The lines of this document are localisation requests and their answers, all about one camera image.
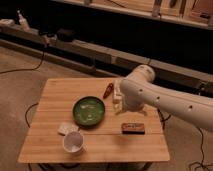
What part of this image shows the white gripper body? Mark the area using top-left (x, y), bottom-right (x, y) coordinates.
top-left (115, 98), bottom-right (145, 115)

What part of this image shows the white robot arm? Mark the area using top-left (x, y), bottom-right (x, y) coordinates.
top-left (119, 65), bottom-right (213, 132)

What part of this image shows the white tube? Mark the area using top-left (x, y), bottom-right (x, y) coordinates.
top-left (113, 80), bottom-right (122, 110)

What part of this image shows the brown rectangular box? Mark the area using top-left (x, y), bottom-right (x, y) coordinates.
top-left (121, 123), bottom-right (145, 134)

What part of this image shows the green round plate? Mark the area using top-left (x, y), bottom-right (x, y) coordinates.
top-left (72, 96), bottom-right (105, 127)

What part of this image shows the wooden table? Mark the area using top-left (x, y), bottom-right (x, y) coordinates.
top-left (18, 78), bottom-right (170, 163)

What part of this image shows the white paper cup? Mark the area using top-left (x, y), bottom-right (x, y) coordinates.
top-left (63, 131), bottom-right (84, 154)

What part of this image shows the black device on ledge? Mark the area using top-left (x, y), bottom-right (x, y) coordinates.
top-left (57, 28), bottom-right (75, 42)

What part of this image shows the white bottle on ledge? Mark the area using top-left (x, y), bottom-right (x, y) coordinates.
top-left (17, 11), bottom-right (30, 31)

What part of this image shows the black cable on floor right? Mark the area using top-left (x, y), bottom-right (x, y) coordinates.
top-left (188, 126), bottom-right (213, 171)

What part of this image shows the black cable on floor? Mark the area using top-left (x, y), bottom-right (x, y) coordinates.
top-left (0, 46), bottom-right (47, 76)
top-left (188, 126), bottom-right (213, 171)

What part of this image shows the black cable on floor left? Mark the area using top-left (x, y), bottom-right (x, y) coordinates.
top-left (0, 46), bottom-right (47, 76)

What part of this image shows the black loop cable by table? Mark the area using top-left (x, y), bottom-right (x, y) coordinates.
top-left (24, 102), bottom-right (40, 128)

